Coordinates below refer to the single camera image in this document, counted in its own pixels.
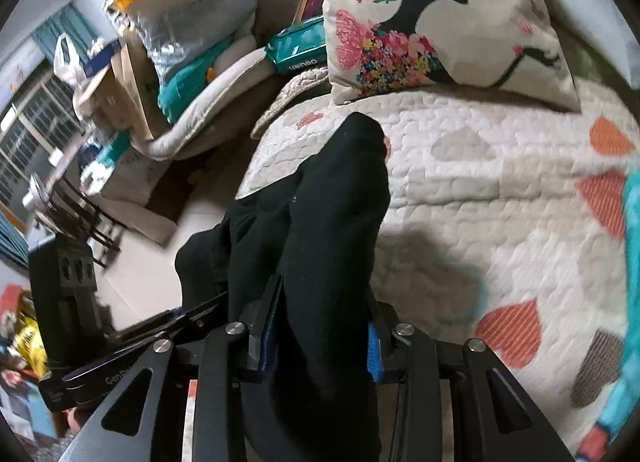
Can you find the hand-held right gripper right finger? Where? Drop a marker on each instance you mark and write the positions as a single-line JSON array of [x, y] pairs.
[[374, 352]]

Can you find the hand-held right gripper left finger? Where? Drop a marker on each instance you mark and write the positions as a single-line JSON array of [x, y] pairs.
[[267, 337]]

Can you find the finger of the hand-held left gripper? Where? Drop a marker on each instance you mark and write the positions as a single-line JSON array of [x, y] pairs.
[[195, 314]]

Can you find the black pants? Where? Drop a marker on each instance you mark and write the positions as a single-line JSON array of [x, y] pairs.
[[330, 222]]

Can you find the dark wooden chair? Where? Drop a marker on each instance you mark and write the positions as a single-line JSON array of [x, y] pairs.
[[75, 217]]

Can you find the white carton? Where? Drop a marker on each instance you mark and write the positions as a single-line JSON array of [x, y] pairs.
[[135, 192]]

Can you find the quilted heart pattern bedspread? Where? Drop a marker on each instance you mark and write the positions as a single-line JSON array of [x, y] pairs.
[[475, 192]]

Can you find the barred window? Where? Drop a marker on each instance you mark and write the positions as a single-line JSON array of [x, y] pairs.
[[35, 131]]

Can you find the beige padded mat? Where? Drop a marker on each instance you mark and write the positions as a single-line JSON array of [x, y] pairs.
[[215, 106]]

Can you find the teal cloth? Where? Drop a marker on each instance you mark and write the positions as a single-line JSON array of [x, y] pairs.
[[185, 86]]

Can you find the brown cardboard box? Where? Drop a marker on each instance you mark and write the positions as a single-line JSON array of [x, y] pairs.
[[130, 91]]

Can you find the white plastic bag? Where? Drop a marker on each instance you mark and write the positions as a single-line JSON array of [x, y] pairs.
[[67, 61]]

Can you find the teal fleece blanket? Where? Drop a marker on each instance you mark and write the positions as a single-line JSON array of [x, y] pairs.
[[632, 267]]

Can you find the teal tissue packet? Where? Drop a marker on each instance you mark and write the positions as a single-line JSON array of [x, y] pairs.
[[297, 46]]

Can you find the teal curtain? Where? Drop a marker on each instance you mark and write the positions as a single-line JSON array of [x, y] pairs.
[[65, 29]]

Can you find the clear plastic bag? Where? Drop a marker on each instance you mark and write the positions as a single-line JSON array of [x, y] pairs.
[[195, 21]]

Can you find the beige pillow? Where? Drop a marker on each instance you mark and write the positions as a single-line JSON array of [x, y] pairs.
[[277, 11]]

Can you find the floral silhouette printed cushion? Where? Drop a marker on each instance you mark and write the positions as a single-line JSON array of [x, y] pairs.
[[450, 31]]

